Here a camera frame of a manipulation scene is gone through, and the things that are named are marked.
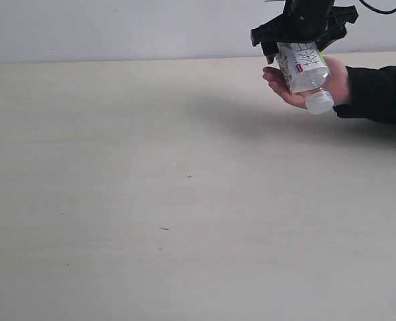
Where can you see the bare open human hand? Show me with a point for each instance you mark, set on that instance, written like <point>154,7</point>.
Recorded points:
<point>338,85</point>

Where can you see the black sleeved forearm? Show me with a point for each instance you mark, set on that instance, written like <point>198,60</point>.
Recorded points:
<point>372,95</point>

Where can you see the orange pear label tea bottle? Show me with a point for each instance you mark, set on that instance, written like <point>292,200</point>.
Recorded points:
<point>306,74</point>

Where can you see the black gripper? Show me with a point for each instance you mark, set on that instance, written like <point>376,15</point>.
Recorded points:
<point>304,21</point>

